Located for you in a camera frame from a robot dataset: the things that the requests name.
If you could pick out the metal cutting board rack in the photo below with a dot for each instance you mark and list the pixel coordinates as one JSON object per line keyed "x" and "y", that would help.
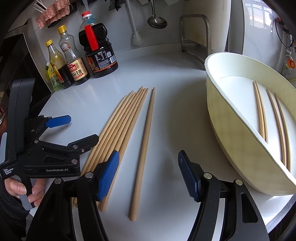
{"x": 196, "y": 36}

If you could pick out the metal ladle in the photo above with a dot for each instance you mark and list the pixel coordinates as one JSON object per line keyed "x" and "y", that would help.
{"x": 155, "y": 21}

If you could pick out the white bottle brush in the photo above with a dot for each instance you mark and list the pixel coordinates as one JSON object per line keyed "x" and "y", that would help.
{"x": 137, "y": 39}

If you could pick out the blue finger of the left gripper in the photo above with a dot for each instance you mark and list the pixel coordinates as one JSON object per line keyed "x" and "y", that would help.
{"x": 58, "y": 121}
{"x": 82, "y": 145}

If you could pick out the wooden chopstick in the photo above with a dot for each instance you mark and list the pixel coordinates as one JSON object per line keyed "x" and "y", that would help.
{"x": 111, "y": 125}
{"x": 97, "y": 156}
{"x": 123, "y": 141}
{"x": 260, "y": 111}
{"x": 113, "y": 129}
{"x": 142, "y": 158}
{"x": 286, "y": 142}
{"x": 119, "y": 128}
{"x": 264, "y": 116}
{"x": 103, "y": 132}
{"x": 280, "y": 129}

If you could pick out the large dark soy sauce jug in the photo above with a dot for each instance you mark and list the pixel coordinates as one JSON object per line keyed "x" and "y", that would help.
{"x": 98, "y": 50}

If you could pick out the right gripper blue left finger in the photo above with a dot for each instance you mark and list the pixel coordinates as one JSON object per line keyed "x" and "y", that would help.
{"x": 107, "y": 175}

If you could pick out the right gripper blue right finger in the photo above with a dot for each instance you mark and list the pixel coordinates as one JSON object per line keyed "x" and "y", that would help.
{"x": 191, "y": 173}

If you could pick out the pink dish cloth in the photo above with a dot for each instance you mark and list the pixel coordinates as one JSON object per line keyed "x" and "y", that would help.
{"x": 54, "y": 12}

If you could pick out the person left hand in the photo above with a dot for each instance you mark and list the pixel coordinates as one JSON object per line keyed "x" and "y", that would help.
{"x": 16, "y": 188}

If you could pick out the black hanging cloth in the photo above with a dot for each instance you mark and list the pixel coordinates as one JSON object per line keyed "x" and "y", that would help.
{"x": 115, "y": 4}

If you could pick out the yellow cap vinegar bottle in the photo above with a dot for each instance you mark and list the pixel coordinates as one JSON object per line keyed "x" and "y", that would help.
{"x": 59, "y": 64}

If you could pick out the large cream round basin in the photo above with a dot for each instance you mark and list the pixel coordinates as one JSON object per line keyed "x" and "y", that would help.
{"x": 233, "y": 114}

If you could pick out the clear soy sauce bottle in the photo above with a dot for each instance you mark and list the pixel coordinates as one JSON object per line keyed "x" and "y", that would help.
{"x": 74, "y": 59}

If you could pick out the white cutting board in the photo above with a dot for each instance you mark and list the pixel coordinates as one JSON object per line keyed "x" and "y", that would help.
{"x": 219, "y": 25}

